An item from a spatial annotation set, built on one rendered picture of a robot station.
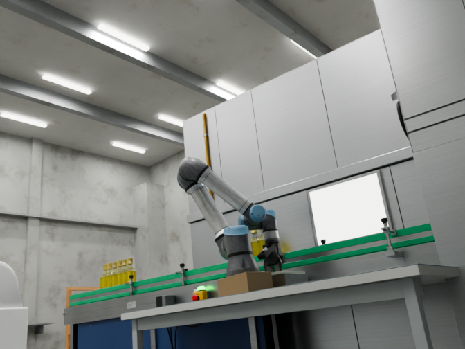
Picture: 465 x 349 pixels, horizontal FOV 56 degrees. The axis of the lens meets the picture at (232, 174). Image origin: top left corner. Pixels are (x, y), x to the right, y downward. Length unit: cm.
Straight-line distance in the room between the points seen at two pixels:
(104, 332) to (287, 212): 151
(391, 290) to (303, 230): 105
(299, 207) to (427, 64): 103
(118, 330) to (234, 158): 137
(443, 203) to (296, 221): 92
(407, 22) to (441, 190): 80
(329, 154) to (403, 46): 74
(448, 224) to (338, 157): 85
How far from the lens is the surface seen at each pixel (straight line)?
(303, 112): 274
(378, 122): 252
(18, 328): 460
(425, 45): 218
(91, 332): 336
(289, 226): 258
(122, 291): 311
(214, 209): 214
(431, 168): 198
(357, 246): 223
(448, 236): 193
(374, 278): 155
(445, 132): 201
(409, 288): 155
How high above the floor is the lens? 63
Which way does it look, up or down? 19 degrees up
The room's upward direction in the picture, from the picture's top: 6 degrees counter-clockwise
